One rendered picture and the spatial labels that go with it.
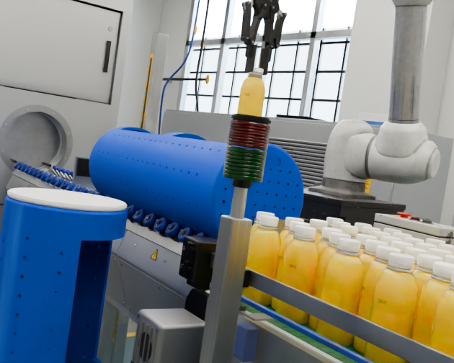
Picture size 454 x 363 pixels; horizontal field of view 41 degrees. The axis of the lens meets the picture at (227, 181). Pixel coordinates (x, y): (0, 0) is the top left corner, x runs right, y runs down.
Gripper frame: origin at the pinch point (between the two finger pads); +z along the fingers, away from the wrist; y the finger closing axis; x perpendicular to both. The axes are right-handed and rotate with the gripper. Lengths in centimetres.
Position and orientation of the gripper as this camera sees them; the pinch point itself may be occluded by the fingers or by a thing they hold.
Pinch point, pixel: (257, 60)
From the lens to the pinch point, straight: 160.8
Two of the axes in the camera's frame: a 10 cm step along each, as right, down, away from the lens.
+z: -1.4, 9.9, 0.5
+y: -8.3, -0.9, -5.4
